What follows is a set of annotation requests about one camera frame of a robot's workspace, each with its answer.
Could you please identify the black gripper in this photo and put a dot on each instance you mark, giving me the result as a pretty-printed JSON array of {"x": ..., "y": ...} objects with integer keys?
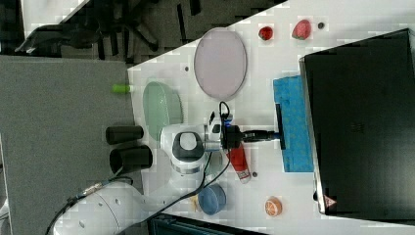
[{"x": 232, "y": 136}]

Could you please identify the oven door with black handle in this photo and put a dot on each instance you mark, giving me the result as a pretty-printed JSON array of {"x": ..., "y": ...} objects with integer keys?
[{"x": 292, "y": 122}]

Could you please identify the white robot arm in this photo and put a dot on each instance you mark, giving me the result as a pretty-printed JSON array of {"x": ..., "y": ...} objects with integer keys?
[{"x": 111, "y": 206}]

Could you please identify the black toaster oven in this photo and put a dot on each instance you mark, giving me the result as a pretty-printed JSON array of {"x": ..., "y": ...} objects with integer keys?
[{"x": 360, "y": 109}]

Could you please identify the red ketchup bottle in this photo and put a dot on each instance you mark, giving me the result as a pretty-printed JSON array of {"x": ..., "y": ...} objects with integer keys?
[{"x": 238, "y": 160}]

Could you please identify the orange slice toy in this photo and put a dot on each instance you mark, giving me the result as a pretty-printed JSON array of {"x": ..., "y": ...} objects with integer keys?
[{"x": 273, "y": 206}]

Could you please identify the blue cup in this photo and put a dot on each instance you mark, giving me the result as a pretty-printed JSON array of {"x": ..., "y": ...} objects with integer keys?
[{"x": 212, "y": 199}]

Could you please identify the lilac round plate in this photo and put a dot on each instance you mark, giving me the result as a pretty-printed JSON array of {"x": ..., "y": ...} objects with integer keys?
[{"x": 220, "y": 63}]

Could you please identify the small red strawberry toy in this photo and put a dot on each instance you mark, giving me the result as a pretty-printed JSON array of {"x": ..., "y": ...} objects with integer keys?
[{"x": 265, "y": 33}]

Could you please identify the yellow toy banana peel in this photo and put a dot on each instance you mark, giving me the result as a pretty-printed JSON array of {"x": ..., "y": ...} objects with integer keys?
[{"x": 195, "y": 203}]

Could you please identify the green oval colander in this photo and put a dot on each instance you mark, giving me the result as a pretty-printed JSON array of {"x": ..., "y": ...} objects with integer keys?
[{"x": 162, "y": 107}]

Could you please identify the large black utensil cup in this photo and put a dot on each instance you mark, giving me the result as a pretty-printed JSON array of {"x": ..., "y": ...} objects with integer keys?
[{"x": 130, "y": 159}]

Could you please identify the small black cup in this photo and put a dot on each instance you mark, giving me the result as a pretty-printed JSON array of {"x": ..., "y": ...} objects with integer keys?
[{"x": 121, "y": 134}]

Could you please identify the green bottle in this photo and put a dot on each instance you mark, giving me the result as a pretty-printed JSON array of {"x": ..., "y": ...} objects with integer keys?
[{"x": 122, "y": 88}]

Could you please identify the black office chair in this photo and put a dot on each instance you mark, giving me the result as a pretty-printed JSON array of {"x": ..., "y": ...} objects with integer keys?
[{"x": 81, "y": 23}]

